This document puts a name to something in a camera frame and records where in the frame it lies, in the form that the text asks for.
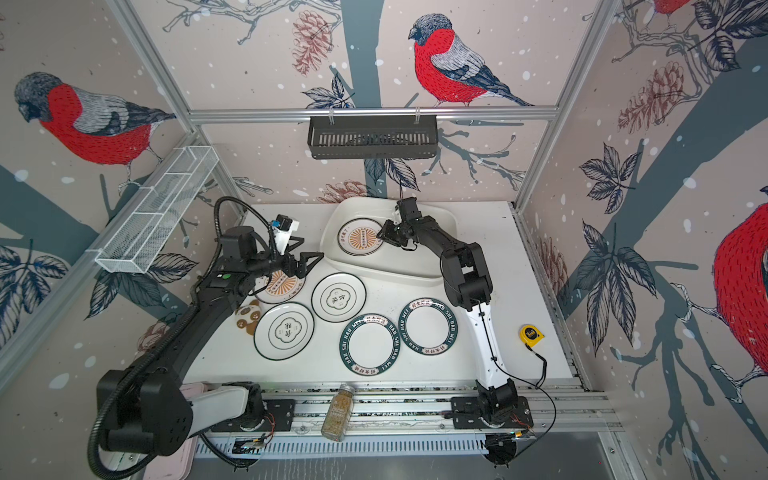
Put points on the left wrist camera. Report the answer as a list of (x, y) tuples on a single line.
[(283, 228)]

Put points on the white flower plate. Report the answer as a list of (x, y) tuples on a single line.
[(339, 297), (284, 331)]

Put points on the white flower plate upper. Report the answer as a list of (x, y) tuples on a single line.
[(339, 297)]

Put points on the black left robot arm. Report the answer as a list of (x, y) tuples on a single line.
[(142, 412)]

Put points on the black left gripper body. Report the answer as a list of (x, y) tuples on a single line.
[(270, 262)]

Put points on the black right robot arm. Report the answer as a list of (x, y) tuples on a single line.
[(468, 285)]

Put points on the black wall basket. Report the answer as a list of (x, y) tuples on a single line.
[(373, 137)]

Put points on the yellow tape measure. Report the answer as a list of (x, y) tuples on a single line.
[(530, 336)]

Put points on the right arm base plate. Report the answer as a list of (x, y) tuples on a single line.
[(465, 414)]

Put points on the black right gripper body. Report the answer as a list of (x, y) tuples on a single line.
[(406, 226)]

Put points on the white wire mesh shelf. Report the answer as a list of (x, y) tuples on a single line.
[(141, 237)]

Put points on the white plastic bin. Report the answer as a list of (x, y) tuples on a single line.
[(417, 265)]

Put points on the spice jar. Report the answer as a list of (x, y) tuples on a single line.
[(339, 413)]

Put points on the white flower plate lower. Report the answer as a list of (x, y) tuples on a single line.
[(284, 331)]

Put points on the green rim plate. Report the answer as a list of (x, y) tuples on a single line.
[(428, 326), (369, 345)]

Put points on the sunburst plate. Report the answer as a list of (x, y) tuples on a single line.
[(359, 237), (279, 288)]

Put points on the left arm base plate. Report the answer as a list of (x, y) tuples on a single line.
[(275, 416)]

